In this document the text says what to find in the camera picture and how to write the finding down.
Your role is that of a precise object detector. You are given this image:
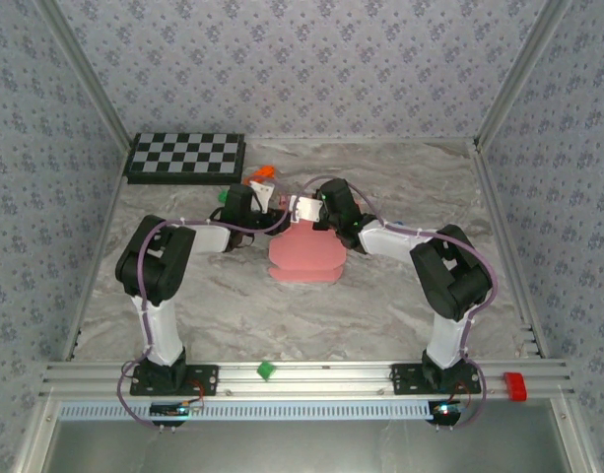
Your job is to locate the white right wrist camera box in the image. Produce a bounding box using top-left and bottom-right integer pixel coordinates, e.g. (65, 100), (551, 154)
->
(289, 195), (325, 223)

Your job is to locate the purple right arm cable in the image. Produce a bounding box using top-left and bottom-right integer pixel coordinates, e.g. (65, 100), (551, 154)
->
(296, 175), (499, 435)

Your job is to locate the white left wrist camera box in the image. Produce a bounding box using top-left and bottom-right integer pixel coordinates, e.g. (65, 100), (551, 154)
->
(249, 179), (276, 214)

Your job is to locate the aluminium frame leg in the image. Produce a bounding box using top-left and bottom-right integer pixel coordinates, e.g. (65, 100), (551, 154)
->
(13, 398), (61, 473)
(550, 398), (601, 473)

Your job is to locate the red plastic block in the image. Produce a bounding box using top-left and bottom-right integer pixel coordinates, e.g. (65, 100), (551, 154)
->
(502, 372), (528, 401)

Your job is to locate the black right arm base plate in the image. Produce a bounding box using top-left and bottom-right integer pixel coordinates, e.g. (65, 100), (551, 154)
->
(389, 363), (482, 397)

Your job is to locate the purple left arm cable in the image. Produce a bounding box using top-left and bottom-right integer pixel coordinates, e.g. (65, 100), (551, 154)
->
(114, 176), (296, 435)

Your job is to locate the pink paper box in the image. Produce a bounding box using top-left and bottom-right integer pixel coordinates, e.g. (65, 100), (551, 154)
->
(267, 194), (346, 286)

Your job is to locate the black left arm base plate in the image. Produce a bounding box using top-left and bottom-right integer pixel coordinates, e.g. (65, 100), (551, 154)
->
(129, 363), (220, 397)

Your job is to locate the slotted grey cable duct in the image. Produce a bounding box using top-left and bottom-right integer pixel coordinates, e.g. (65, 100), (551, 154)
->
(58, 399), (443, 421)

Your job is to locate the aluminium table edge rail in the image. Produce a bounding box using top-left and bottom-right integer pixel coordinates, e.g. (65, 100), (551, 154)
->
(59, 140), (135, 364)
(470, 141), (550, 360)

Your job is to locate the grey metal sheet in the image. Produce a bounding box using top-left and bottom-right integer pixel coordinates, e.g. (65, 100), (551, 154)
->
(39, 417), (586, 473)

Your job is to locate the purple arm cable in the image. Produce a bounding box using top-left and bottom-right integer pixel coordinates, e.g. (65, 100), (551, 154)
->
(114, 176), (296, 435)
(296, 175), (499, 435)

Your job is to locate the aluminium corner post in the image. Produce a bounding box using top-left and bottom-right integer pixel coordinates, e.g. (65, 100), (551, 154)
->
(34, 0), (135, 154)
(471, 0), (574, 149)

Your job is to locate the black and white chessboard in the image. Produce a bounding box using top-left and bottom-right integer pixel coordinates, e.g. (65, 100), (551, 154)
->
(125, 131), (247, 186)

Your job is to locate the wide aluminium base rail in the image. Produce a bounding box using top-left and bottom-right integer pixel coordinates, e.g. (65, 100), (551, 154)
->
(39, 359), (576, 400)

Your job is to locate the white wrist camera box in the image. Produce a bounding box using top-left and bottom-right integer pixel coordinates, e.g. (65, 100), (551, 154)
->
(249, 179), (276, 214)
(289, 195), (325, 223)

